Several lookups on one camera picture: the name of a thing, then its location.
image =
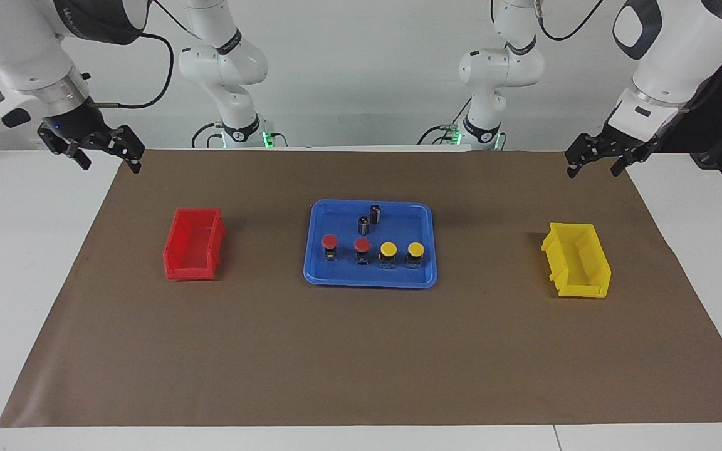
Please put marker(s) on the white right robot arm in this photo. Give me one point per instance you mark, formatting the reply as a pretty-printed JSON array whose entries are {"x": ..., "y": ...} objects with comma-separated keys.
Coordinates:
[{"x": 16, "y": 50}]

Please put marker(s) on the red plastic bin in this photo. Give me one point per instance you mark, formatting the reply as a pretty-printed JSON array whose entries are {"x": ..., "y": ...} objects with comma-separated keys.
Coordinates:
[{"x": 188, "y": 257}]

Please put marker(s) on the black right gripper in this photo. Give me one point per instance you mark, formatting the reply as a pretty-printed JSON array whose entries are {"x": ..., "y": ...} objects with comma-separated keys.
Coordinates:
[{"x": 76, "y": 125}]

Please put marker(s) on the blue plastic tray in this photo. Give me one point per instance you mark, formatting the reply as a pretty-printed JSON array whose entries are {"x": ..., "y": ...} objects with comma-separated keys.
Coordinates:
[{"x": 348, "y": 272}]

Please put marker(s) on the brown table mat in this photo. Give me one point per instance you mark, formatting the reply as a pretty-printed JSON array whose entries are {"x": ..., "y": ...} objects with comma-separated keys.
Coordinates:
[{"x": 361, "y": 351}]

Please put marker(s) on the yellow plastic bin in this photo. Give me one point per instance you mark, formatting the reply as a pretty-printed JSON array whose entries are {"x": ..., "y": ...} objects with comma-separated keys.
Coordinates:
[{"x": 586, "y": 275}]

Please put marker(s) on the black cylindrical capacitor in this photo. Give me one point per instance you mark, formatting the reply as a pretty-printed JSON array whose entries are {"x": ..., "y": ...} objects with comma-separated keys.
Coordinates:
[
  {"x": 375, "y": 214},
  {"x": 363, "y": 225}
]

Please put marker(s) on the red push button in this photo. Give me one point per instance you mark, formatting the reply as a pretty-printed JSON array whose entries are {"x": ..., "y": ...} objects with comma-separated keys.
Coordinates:
[
  {"x": 361, "y": 245},
  {"x": 329, "y": 241}
]

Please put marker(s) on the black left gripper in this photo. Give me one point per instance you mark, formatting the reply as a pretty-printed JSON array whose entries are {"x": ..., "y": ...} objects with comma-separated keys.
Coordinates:
[{"x": 618, "y": 143}]

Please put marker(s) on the yellow push button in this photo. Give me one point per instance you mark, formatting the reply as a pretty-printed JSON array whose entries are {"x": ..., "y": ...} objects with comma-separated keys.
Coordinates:
[
  {"x": 415, "y": 250},
  {"x": 388, "y": 249}
]

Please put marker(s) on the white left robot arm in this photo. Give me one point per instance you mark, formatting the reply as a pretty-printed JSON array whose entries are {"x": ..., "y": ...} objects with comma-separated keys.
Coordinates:
[{"x": 668, "y": 56}]

